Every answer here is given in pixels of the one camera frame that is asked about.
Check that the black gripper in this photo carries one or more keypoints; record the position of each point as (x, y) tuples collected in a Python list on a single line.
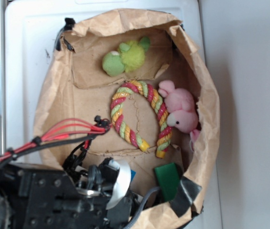
[(107, 190)]

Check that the blue wooden block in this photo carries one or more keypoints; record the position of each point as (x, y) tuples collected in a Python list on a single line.
[(133, 174)]

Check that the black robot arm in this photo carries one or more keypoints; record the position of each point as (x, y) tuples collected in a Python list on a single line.
[(42, 197)]

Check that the green wooden block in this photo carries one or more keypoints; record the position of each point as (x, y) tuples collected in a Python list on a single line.
[(168, 179)]

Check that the pink plush bunny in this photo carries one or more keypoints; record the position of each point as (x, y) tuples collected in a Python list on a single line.
[(180, 104)]

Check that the brown paper bag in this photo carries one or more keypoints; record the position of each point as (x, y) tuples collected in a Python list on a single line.
[(76, 86)]

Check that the green plush frog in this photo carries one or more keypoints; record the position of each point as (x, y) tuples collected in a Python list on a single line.
[(129, 57)]

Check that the white plastic tray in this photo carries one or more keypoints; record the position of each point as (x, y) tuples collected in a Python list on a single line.
[(32, 28)]

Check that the striped rope ring toy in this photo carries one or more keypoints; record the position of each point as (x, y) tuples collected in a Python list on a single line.
[(138, 112)]

